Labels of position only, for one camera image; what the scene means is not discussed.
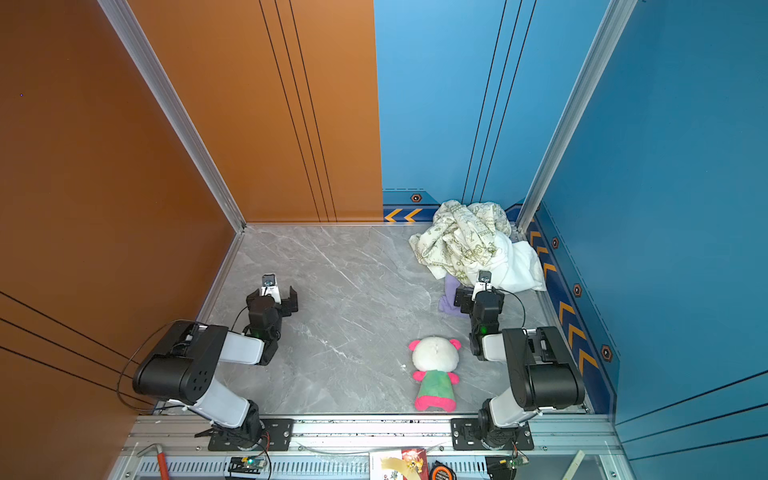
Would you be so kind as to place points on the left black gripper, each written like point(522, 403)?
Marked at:
point(288, 300)

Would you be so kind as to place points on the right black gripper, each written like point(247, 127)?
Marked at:
point(463, 300)

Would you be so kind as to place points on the purple cloth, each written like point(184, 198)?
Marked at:
point(447, 301)

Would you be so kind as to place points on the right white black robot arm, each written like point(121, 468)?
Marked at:
point(541, 372)

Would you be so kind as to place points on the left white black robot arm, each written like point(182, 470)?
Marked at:
point(181, 367)

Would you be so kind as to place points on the white cloth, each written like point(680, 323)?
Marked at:
point(514, 266)

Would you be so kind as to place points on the floral patterned cream cloth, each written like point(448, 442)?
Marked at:
point(461, 238)

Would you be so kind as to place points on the pink green plush toy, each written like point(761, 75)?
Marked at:
point(435, 360)

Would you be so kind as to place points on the left green circuit board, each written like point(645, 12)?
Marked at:
point(248, 467)

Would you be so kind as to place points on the green circuit board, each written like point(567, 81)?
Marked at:
point(248, 467)
point(515, 460)

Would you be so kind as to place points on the right green circuit board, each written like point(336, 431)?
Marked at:
point(515, 460)

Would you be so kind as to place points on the orange black tape measure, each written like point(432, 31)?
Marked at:
point(441, 471)

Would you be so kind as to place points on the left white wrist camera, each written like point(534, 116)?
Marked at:
point(269, 288)

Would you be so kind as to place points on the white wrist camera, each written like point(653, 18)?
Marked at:
point(483, 283)
point(269, 288)

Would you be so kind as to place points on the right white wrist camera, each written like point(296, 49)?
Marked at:
point(483, 283)

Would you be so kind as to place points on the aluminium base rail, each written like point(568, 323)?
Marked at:
point(566, 446)

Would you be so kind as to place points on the red handled tool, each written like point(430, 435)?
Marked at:
point(157, 450)

